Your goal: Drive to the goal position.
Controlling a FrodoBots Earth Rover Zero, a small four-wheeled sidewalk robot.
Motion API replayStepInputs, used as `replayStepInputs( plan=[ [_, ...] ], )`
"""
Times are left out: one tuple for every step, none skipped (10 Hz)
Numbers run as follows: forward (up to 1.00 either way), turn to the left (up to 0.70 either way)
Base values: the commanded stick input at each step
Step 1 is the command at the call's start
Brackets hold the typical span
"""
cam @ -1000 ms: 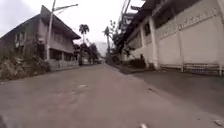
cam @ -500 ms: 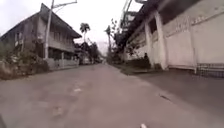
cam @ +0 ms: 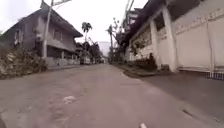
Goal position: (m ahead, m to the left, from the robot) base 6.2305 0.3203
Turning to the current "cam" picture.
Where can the robot's own part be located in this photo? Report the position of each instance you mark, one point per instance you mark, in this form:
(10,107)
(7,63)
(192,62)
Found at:
(143,125)

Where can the utility pole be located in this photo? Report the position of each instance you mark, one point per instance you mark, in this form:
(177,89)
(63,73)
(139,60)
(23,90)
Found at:
(46,33)

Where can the dark concrete driveway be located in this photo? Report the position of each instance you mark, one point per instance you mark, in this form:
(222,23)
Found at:
(193,90)

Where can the group of dark trees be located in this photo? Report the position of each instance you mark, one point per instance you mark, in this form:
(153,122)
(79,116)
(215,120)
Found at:
(90,51)

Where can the grey concrete road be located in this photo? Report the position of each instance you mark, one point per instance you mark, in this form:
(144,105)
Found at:
(96,90)

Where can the potted plants by wall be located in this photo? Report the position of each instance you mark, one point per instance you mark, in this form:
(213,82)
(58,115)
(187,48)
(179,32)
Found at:
(145,63)

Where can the white building with wall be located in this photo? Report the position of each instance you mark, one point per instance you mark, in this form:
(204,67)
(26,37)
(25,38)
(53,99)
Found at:
(190,40)

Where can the leafy bush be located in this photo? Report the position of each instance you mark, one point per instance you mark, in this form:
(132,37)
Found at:
(18,63)

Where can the grey two-storey house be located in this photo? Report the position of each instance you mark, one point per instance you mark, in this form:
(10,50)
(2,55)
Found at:
(56,36)

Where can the tall palm tree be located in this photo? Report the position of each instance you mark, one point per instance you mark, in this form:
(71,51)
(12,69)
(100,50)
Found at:
(86,30)
(110,35)

